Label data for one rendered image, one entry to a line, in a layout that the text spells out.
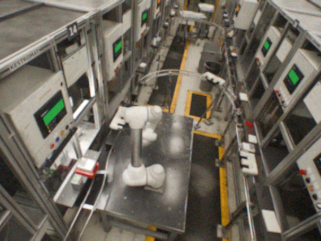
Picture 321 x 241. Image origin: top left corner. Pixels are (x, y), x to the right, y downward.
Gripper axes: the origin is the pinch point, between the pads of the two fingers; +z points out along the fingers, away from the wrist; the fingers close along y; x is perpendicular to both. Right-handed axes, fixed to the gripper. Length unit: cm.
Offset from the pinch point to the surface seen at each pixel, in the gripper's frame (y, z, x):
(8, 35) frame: 113, 44, 52
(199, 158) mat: -86, -111, -54
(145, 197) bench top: -20, -46, 59
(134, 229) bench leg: -63, -41, 75
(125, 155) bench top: -19.8, -11.9, 18.9
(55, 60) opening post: 103, 21, 50
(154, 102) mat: -86, -11, -171
